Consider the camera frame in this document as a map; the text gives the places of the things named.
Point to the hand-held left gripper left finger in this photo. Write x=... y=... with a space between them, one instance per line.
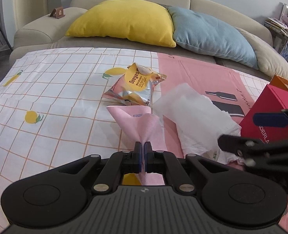
x=139 y=151

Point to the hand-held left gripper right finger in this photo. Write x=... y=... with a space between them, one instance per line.
x=147 y=151

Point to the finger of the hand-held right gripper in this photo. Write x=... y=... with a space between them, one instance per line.
x=234 y=142
x=268 y=119

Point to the pink cloth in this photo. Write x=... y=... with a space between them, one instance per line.
x=144 y=129

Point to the orange cardboard box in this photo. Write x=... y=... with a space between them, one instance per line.
x=280 y=81

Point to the white plastic bag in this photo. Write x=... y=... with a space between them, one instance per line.
x=195 y=117

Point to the red lidded box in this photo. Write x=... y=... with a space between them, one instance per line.
x=268 y=102

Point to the beige pillow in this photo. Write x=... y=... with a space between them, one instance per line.
x=270 y=58

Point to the yellow snack packet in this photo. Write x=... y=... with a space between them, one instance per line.
x=134 y=82

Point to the pink printed mat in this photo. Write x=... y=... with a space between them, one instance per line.
x=195 y=70

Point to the light blue pillow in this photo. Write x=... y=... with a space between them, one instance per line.
x=212 y=36

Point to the yellow pillow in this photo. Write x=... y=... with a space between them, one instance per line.
x=124 y=22

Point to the grey mesh pad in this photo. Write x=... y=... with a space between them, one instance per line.
x=164 y=5

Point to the beige sofa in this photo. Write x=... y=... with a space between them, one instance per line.
x=48 y=29

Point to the small brown stand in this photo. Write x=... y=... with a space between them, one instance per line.
x=57 y=13

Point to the cream door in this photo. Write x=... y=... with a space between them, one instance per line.
x=29 y=0

